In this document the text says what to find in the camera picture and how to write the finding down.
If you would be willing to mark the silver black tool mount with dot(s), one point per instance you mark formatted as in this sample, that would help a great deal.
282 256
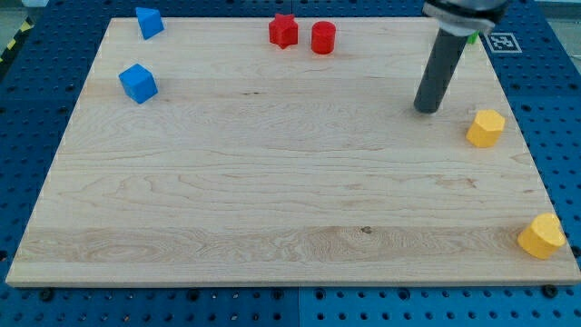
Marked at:
465 17

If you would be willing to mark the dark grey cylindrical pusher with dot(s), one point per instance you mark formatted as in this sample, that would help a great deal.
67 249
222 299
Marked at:
441 66

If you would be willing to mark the yellow hexagon block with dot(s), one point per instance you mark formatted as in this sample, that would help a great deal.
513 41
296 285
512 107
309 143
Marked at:
486 128

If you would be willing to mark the green block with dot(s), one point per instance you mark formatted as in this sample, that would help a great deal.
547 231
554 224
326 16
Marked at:
473 38

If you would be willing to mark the white fiducial marker tag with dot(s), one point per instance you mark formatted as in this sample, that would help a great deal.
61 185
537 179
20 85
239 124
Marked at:
503 43

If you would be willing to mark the red cylinder block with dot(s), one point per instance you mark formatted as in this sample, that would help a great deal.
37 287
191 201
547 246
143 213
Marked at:
323 37

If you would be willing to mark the red star block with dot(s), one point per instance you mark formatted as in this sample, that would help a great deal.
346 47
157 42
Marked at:
283 30

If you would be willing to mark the yellow heart block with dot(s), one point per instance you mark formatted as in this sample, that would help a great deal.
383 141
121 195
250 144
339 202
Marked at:
542 237

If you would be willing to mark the wooden board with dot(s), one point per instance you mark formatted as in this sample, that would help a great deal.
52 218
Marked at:
260 166

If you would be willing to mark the blue triangular prism block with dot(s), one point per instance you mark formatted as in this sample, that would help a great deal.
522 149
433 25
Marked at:
149 21

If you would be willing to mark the blue cube block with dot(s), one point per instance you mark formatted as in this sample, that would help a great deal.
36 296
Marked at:
138 83

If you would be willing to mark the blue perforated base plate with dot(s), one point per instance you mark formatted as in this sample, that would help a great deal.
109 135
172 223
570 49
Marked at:
38 94

